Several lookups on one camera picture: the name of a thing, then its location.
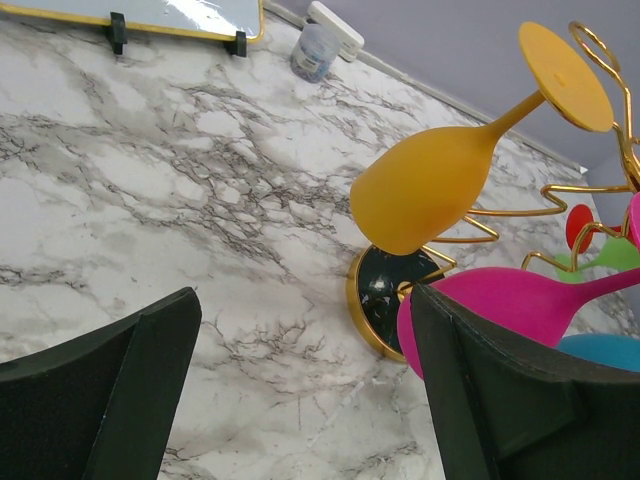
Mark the red wine glass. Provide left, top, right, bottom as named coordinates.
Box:
left=565, top=204, right=621, bottom=253

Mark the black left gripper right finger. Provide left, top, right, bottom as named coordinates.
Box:
left=411, top=286, right=639, bottom=479

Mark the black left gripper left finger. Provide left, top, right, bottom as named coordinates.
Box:
left=1, top=287, right=202, bottom=479

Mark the gold framed whiteboard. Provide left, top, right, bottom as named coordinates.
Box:
left=1, top=0, right=265, bottom=57

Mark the white eraser block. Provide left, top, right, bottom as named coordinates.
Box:
left=306, top=1, right=365, bottom=62

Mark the small clear plastic jar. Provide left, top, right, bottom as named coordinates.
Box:
left=290, top=23, right=341, bottom=84

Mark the blue wine glass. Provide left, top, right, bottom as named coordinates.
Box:
left=556, top=333, right=640, bottom=372

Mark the gold wine glass rack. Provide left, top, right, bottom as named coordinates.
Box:
left=346, top=21, right=639, bottom=361

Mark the pink wine glass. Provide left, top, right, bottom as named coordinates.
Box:
left=397, top=193, right=639, bottom=379

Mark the orange wine glass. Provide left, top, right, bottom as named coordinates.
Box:
left=350, top=21, right=614, bottom=256

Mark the green wine glass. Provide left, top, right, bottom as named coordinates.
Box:
left=555, top=237, right=639, bottom=284

